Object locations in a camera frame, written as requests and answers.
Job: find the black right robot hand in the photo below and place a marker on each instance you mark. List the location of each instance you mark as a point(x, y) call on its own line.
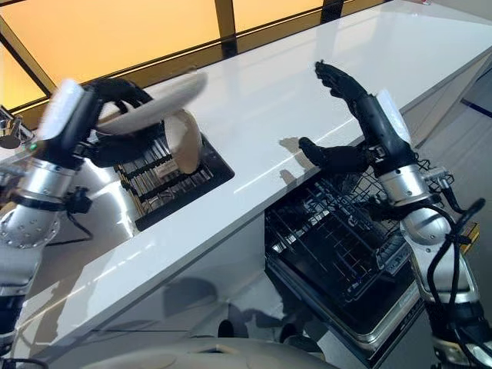
point(378, 123)

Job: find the beige round plate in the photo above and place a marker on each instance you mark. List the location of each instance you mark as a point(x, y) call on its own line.
point(184, 142)

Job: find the chrome sink faucet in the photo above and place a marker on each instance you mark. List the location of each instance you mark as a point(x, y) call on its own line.
point(13, 130)

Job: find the white round plate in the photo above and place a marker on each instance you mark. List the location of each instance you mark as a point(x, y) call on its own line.
point(169, 102)

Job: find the dark window frame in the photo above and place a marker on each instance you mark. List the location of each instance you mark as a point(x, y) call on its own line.
point(225, 23)

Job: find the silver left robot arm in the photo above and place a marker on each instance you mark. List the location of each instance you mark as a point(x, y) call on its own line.
point(34, 215)

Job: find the open dishwasher door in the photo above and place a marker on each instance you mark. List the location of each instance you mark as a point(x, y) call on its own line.
point(357, 307)

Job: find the black dish drying rack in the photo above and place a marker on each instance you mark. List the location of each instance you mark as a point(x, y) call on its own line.
point(173, 184)

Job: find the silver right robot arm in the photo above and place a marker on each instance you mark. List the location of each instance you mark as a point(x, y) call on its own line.
point(426, 227)

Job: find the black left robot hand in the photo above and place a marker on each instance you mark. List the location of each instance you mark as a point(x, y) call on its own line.
point(73, 123)

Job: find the beige robot torso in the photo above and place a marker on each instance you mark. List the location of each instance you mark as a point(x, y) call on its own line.
point(200, 351)

